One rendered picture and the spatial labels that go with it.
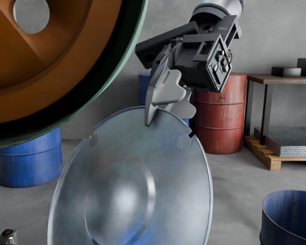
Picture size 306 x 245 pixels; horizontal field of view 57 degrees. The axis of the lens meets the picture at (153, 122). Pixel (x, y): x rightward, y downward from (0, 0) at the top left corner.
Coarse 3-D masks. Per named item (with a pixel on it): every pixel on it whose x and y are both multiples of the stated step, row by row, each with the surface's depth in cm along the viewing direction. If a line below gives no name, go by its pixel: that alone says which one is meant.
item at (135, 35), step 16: (128, 0) 72; (144, 0) 56; (128, 16) 73; (144, 16) 69; (128, 32) 74; (112, 48) 75; (128, 48) 58; (112, 64) 76; (96, 80) 77; (112, 80) 71; (80, 96) 78; (96, 96) 60; (48, 112) 79; (64, 112) 79; (0, 128) 78; (16, 128) 78; (32, 128) 74; (48, 128) 63; (0, 144) 63; (16, 144) 62
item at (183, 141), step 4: (180, 136) 37; (184, 136) 37; (188, 136) 37; (180, 140) 37; (184, 140) 37; (188, 140) 36; (176, 144) 37; (180, 144) 37; (184, 144) 36; (188, 144) 36; (180, 148) 37; (184, 148) 36
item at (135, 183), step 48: (96, 144) 47; (144, 144) 41; (192, 144) 36; (96, 192) 42; (144, 192) 36; (192, 192) 33; (48, 240) 44; (96, 240) 38; (144, 240) 34; (192, 240) 31
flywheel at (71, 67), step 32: (0, 0) 62; (64, 0) 62; (96, 0) 59; (0, 32) 64; (64, 32) 64; (96, 32) 61; (0, 64) 65; (32, 64) 66; (64, 64) 62; (96, 64) 65; (0, 96) 64; (32, 96) 64; (64, 96) 66
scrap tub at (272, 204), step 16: (272, 192) 135; (288, 192) 138; (304, 192) 137; (272, 208) 137; (288, 208) 139; (304, 208) 138; (272, 224) 113; (288, 224) 141; (304, 224) 140; (272, 240) 114; (288, 240) 107; (304, 240) 102
